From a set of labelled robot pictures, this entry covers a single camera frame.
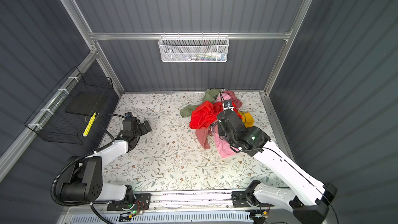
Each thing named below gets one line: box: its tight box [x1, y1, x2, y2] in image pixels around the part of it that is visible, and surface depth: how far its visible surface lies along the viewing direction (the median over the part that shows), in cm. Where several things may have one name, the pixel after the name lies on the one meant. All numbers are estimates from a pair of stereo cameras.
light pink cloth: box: [214, 132, 239, 159], surface depth 91 cm
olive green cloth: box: [179, 88, 221, 118], surface depth 108 cm
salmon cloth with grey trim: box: [195, 127, 213, 150], surface depth 93 cm
